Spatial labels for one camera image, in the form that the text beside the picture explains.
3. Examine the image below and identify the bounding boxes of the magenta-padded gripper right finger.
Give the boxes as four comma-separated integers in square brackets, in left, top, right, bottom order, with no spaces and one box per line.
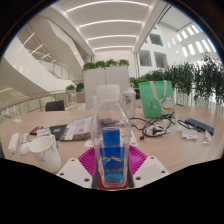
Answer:
[127,145,170,189]

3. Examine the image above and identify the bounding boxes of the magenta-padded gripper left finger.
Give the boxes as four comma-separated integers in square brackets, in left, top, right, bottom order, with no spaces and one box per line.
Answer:
[56,146,98,189]

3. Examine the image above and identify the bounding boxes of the clear blue-labelled water bottle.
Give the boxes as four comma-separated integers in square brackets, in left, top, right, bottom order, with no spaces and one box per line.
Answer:
[89,84,132,189]

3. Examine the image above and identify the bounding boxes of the white paper cup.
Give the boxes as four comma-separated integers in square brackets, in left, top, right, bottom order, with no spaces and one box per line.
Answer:
[28,134,63,174]

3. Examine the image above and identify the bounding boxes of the open printed booklet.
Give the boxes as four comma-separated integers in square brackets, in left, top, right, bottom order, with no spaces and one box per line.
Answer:
[59,115,94,142]

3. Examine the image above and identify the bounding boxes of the small white box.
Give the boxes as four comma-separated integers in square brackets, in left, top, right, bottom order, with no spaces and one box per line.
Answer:
[36,127,52,138]

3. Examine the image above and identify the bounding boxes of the white paper label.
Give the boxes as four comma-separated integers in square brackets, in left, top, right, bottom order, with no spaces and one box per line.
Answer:
[181,129,199,140]

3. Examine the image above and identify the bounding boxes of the white computer mouse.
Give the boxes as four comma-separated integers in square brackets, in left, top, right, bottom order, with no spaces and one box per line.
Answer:
[19,141,32,157]

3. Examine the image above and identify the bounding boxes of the small red-black case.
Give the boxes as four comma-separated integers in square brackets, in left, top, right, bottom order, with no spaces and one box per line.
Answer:
[29,125,44,136]

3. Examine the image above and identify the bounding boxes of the small grey-white device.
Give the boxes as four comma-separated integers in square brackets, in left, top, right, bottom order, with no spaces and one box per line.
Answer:
[19,132,31,145]

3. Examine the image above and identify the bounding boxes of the small white packet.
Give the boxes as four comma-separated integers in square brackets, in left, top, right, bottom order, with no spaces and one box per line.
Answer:
[202,129,213,145]

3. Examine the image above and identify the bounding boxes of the dark blue phone case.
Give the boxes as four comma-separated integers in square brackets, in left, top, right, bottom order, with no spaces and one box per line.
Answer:
[184,117,215,136]

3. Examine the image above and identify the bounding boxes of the white power strip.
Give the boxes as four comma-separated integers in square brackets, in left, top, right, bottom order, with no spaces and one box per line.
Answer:
[7,132,20,155]

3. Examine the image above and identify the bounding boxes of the black chair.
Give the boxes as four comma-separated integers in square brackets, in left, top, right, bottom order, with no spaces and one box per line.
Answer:
[44,99,66,112]

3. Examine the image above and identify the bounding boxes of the green tote bag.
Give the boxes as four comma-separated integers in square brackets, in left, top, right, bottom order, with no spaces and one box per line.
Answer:
[138,79,176,119]

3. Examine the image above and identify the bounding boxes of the clear jug with white lid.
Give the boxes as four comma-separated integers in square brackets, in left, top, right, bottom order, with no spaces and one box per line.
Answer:
[121,87,137,119]

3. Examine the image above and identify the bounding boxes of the brown planter with plants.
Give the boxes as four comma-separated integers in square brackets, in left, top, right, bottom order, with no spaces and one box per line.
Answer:
[65,82,86,104]

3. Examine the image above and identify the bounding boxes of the white cabinet with plants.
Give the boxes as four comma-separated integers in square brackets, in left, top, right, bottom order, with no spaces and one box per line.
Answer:
[82,58,131,111]

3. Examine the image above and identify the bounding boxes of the green hedge row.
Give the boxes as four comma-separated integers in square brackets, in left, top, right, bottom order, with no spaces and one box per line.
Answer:
[129,54,224,108]

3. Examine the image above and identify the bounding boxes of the black cable tangle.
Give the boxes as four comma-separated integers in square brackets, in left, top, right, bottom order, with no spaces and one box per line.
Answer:
[129,113,193,140]

